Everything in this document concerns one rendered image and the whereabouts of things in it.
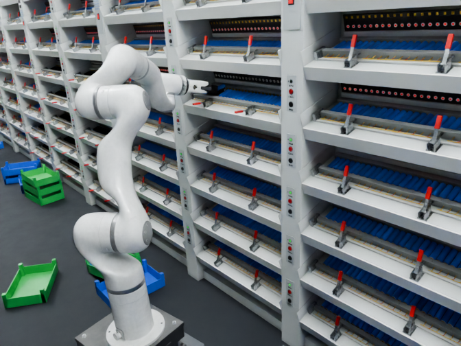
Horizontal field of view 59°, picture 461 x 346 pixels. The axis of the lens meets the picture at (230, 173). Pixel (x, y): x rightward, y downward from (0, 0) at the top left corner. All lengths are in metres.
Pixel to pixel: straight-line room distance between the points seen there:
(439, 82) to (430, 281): 0.58
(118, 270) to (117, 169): 0.30
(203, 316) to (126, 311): 0.78
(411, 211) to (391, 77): 0.39
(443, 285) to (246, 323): 0.97
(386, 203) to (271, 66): 0.59
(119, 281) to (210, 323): 0.82
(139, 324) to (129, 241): 0.31
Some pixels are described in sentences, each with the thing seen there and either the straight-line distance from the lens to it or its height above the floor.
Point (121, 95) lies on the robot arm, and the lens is 1.23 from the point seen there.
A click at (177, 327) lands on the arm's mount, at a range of 1.44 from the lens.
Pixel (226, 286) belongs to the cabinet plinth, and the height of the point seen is 0.04.
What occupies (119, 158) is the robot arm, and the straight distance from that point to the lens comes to 1.22.
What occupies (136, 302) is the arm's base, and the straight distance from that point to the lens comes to 1.34.
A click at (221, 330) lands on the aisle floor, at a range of 1.99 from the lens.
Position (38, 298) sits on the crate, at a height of 0.03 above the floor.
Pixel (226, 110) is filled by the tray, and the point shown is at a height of 0.97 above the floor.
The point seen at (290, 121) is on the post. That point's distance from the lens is 1.43.
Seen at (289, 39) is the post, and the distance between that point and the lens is 1.40.
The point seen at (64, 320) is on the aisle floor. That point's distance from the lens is 2.24.
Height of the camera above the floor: 1.32
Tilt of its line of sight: 20 degrees down
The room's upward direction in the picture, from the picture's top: 3 degrees counter-clockwise
